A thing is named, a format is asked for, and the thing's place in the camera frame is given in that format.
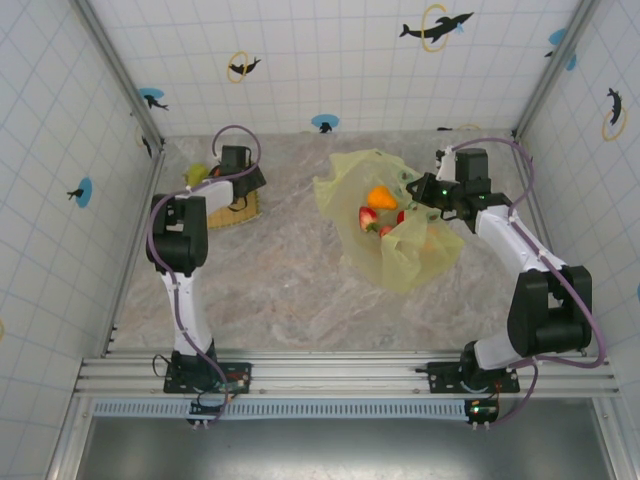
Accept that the white slotted cable duct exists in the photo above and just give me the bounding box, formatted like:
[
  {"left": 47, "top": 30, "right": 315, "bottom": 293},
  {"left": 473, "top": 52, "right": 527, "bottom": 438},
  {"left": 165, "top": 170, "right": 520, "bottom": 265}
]
[{"left": 92, "top": 399, "right": 474, "bottom": 419}]

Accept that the orange pear-shaped fruit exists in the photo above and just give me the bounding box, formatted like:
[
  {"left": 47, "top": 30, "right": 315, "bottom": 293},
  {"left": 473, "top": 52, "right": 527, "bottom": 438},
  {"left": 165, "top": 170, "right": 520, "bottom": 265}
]
[{"left": 366, "top": 185, "right": 400, "bottom": 211}]

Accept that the aluminium mounting rail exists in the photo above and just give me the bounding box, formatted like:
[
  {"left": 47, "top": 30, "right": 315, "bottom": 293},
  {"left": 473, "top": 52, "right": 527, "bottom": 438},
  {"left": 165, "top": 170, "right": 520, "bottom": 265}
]
[{"left": 73, "top": 349, "right": 624, "bottom": 400}]

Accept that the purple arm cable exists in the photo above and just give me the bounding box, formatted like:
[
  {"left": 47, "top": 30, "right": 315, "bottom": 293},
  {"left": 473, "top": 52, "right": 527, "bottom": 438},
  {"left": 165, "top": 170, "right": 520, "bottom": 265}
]
[
  {"left": 449, "top": 138, "right": 609, "bottom": 426},
  {"left": 144, "top": 124, "right": 262, "bottom": 426}
]

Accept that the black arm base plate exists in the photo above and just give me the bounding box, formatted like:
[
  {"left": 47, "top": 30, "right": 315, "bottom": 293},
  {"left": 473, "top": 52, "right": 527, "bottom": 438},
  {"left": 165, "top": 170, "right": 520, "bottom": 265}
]
[
  {"left": 163, "top": 362, "right": 253, "bottom": 396},
  {"left": 427, "top": 360, "right": 521, "bottom": 395}
]

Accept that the woven straw mat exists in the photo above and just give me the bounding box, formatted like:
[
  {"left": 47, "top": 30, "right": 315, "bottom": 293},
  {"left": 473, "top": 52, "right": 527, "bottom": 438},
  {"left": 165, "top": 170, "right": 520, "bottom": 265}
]
[{"left": 182, "top": 164, "right": 265, "bottom": 231}]

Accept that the aluminium table side rail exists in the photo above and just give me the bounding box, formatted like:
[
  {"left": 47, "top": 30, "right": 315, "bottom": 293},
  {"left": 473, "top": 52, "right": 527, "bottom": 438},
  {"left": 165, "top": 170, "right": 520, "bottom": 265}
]
[
  {"left": 102, "top": 144, "right": 169, "bottom": 357},
  {"left": 512, "top": 132, "right": 589, "bottom": 357}
]

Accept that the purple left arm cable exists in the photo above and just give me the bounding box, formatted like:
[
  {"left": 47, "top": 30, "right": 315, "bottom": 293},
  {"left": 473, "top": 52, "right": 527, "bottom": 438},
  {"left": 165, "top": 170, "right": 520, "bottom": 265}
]
[{"left": 144, "top": 124, "right": 262, "bottom": 426}]

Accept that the aluminium frame post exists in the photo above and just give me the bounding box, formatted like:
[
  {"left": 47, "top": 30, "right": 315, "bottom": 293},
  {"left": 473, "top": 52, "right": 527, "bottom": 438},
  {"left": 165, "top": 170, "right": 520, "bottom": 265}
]
[
  {"left": 69, "top": 0, "right": 166, "bottom": 151},
  {"left": 512, "top": 0, "right": 604, "bottom": 141}
]

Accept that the yellow avocado print plastic bag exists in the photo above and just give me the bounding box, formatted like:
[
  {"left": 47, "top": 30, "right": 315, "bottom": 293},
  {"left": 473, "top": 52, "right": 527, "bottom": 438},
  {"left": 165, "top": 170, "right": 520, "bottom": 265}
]
[{"left": 312, "top": 148, "right": 466, "bottom": 295}]

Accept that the grey metal panel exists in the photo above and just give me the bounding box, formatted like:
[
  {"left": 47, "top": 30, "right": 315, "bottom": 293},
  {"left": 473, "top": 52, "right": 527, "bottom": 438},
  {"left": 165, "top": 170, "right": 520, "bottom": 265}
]
[{"left": 74, "top": 414, "right": 616, "bottom": 480}]

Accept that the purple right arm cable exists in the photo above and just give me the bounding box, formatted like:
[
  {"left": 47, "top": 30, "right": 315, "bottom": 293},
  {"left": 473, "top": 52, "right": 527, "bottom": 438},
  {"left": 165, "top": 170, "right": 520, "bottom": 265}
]
[{"left": 449, "top": 138, "right": 609, "bottom": 426}]

